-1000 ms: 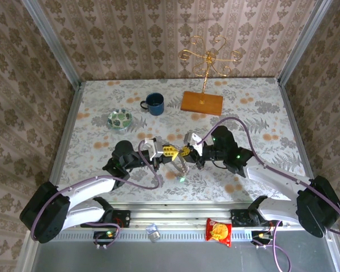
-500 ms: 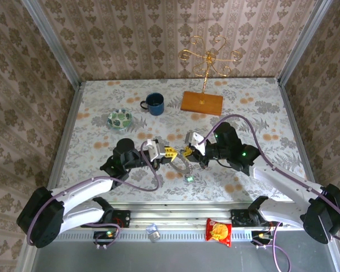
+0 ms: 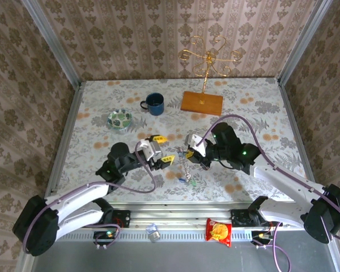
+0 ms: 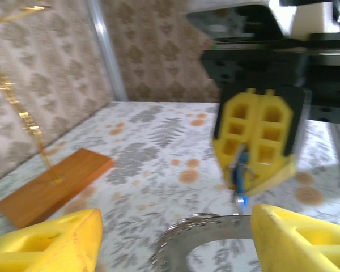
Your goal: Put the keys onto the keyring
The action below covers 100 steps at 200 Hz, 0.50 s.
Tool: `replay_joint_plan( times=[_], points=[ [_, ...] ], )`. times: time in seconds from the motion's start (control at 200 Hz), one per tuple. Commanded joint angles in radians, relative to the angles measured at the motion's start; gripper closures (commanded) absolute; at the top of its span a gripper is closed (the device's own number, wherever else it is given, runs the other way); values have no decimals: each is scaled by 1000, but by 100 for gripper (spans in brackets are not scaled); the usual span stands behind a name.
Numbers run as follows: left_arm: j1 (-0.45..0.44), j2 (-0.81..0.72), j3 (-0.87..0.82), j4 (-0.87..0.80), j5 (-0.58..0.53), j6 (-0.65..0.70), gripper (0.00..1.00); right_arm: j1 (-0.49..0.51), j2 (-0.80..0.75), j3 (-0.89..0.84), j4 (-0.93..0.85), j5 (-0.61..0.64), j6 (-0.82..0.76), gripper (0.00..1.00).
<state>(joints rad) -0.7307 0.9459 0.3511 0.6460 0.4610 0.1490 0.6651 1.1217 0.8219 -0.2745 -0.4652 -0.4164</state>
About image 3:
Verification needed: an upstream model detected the slotted grey cable duct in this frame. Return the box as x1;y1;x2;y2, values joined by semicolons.
39;229;334;242

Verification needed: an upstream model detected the small electronics board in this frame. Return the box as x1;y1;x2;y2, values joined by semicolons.
250;231;276;241
93;231;120;241

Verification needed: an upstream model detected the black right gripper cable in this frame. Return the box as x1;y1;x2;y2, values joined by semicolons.
214;159;236;171

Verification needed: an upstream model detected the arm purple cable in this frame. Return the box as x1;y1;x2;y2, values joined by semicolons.
22;141;157;254
197;114;340;272

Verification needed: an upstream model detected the metal disc with split rings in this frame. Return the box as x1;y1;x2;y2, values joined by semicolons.
177;146;193;184

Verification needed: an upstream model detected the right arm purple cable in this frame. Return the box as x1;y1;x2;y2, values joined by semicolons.
197;114;340;272

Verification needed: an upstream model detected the dark blue enamel mug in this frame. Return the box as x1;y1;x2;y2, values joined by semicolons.
139;92;165;116

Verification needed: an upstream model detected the small clear plastic packet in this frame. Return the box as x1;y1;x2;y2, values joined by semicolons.
146;223;161;243

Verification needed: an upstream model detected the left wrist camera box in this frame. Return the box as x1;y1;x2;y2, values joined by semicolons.
135;138;163;162

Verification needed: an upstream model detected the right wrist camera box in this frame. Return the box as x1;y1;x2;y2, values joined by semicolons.
186;133;209;156

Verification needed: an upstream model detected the gold hook stand wooden base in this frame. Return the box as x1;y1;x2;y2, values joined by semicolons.
178;35;242;116

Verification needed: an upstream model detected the red snack packet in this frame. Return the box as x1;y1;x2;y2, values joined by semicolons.
205;218;233;248

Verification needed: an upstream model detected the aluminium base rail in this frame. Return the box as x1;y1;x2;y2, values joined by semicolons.
28;201;338;231

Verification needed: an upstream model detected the leaf patterned bowl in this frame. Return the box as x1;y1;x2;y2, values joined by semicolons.
107;109;133;131

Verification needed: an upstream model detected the aluminium frame post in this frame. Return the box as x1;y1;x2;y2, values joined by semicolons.
24;0;83;87
277;0;334;86

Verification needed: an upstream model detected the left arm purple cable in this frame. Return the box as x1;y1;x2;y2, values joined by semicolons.
22;141;157;254

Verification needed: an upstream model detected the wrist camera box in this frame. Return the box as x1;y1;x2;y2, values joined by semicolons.
186;133;209;156
135;138;163;162

